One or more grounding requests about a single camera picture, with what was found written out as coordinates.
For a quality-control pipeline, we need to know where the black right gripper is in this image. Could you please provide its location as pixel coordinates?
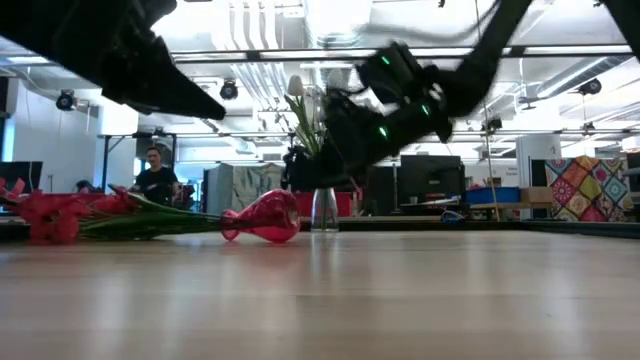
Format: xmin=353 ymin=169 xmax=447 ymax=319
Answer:
xmin=309 ymin=89 xmax=454 ymax=190

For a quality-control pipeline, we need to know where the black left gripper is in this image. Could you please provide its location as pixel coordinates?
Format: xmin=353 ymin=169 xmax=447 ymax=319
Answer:
xmin=29 ymin=0 xmax=226 ymax=120

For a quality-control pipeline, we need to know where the red glass vase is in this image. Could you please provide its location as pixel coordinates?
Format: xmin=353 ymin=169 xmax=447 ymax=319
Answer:
xmin=220 ymin=188 xmax=302 ymax=245

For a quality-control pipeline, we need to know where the large red flower bunch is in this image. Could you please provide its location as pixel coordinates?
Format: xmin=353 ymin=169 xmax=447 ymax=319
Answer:
xmin=14 ymin=192 xmax=224 ymax=245

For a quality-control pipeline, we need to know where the clear glass vase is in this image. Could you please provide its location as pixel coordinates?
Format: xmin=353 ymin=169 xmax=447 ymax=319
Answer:
xmin=310 ymin=187 xmax=341 ymax=232

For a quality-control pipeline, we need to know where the large black monitor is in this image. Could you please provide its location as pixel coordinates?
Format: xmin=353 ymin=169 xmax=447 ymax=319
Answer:
xmin=399 ymin=154 xmax=464 ymax=216

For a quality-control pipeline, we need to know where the leaf print fabric panel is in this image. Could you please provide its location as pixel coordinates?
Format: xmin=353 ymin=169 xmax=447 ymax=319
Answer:
xmin=205 ymin=162 xmax=286 ymax=214

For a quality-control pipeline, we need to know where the black computer monitor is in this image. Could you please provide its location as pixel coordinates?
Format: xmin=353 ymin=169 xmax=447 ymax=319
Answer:
xmin=0 ymin=160 xmax=44 ymax=194

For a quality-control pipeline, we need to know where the blue storage bin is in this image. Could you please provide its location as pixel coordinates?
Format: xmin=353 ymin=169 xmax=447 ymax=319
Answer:
xmin=467 ymin=187 xmax=521 ymax=205

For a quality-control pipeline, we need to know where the pink flat object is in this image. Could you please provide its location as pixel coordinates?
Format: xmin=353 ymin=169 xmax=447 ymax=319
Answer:
xmin=0 ymin=177 xmax=27 ymax=200

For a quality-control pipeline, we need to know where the brown cardboard box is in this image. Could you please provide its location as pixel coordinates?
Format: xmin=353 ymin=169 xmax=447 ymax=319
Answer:
xmin=519 ymin=187 xmax=554 ymax=204

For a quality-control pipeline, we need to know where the colourful patchwork quilt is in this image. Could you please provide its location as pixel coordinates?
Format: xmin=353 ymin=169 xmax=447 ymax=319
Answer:
xmin=544 ymin=155 xmax=635 ymax=223

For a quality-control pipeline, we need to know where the black overhead frame bar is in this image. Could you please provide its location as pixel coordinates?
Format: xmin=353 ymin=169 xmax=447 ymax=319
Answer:
xmin=0 ymin=43 xmax=640 ymax=65

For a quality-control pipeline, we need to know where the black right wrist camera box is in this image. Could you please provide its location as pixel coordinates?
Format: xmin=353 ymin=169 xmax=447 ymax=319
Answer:
xmin=355 ymin=41 xmax=436 ymax=109

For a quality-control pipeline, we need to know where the thin yellow cord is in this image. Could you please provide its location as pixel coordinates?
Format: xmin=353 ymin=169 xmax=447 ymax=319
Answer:
xmin=473 ymin=0 xmax=500 ymax=221

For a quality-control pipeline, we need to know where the black table border rail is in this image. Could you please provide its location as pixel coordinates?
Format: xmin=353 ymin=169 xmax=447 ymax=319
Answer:
xmin=0 ymin=215 xmax=640 ymax=240

